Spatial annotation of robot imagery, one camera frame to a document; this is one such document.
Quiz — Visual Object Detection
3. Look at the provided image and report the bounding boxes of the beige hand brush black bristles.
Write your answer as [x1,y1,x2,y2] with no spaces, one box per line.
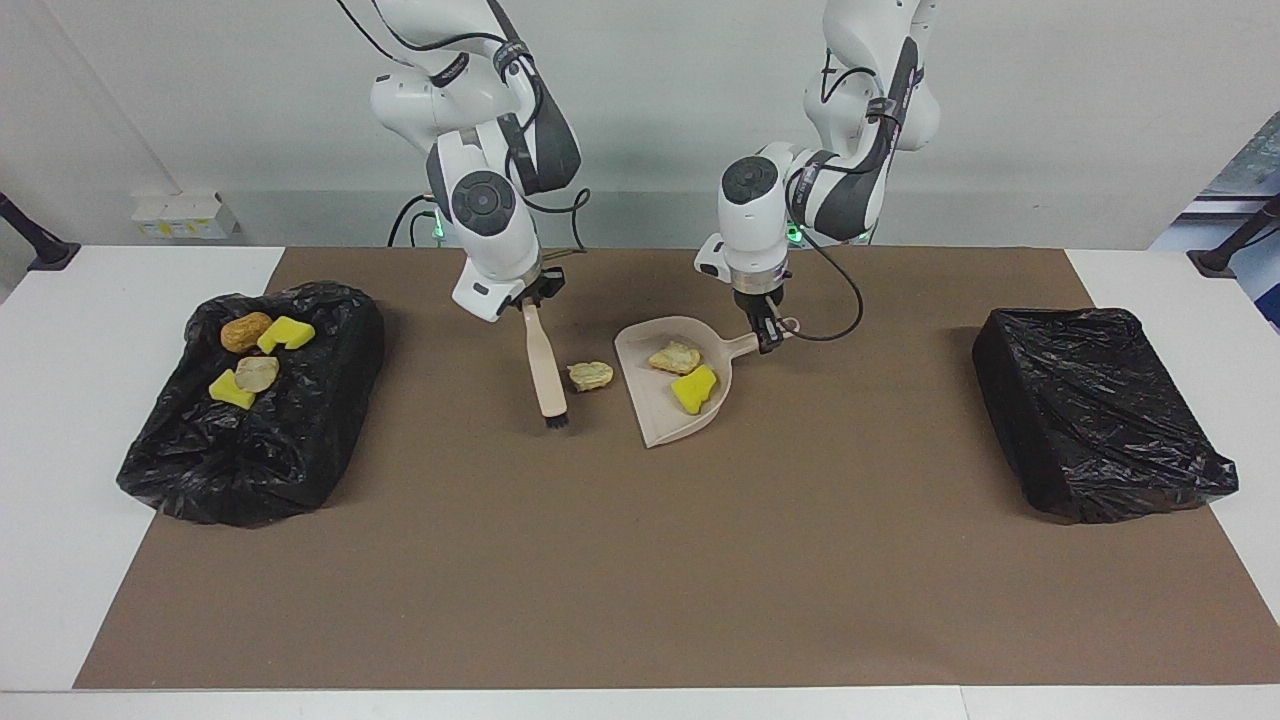
[521,298,571,431]

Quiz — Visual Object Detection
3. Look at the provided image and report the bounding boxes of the brown bread roll toy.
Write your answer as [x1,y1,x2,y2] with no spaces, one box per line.
[220,311,274,354]

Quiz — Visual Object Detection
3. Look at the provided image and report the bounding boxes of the beige plastic dustpan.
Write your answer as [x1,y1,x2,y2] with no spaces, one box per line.
[613,315,801,449]

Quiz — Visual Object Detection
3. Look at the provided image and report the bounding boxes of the black right base cable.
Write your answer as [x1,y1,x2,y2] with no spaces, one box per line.
[386,193,443,248]

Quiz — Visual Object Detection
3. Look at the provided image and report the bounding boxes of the green and yellow sponge piece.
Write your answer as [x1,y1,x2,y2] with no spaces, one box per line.
[256,315,317,356]

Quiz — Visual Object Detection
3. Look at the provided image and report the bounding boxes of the yellow sponge chunk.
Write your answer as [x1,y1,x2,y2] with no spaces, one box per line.
[669,363,720,416]

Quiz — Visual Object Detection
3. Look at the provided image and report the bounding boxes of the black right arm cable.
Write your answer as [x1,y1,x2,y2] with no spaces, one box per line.
[335,0,593,269]

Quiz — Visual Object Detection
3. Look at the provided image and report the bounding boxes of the brown table mat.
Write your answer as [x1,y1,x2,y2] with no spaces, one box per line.
[72,247,1280,691]

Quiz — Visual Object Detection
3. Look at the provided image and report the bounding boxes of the black plastic bag bin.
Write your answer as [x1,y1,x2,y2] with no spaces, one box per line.
[116,281,387,529]
[972,307,1240,525]

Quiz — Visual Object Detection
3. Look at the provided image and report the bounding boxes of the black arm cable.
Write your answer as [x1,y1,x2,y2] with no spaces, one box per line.
[780,40,867,343]
[335,0,593,269]

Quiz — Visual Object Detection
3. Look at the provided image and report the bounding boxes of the small yellow sponge piece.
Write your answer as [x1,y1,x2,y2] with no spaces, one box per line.
[207,369,258,411]

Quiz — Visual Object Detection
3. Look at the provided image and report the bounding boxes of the blue grey background structure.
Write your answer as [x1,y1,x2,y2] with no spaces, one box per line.
[1148,110,1280,331]

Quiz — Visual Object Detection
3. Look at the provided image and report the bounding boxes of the black stand foot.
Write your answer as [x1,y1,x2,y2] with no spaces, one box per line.
[0,190,81,273]
[1188,195,1280,278]

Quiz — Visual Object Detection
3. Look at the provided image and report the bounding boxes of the white wall socket box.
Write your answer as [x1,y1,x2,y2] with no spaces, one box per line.
[130,192,241,241]

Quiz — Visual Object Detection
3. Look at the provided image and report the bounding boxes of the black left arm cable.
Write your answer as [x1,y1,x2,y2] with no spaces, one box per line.
[780,40,867,343]

